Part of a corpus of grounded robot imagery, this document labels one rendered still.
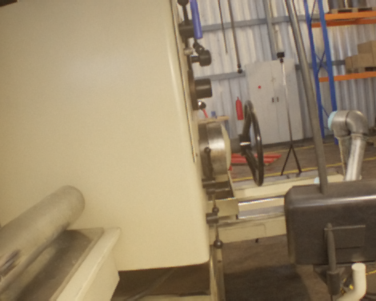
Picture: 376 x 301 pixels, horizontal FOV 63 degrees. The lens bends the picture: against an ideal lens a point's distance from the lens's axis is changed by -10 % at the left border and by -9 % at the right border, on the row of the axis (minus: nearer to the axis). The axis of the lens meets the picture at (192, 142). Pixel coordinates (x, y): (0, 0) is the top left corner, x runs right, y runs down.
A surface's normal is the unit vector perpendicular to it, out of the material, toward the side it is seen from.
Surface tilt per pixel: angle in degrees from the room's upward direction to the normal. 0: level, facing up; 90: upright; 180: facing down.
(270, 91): 90
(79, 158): 90
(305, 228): 109
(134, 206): 90
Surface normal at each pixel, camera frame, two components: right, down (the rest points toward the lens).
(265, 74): -0.04, 0.14
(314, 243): -0.22, 0.49
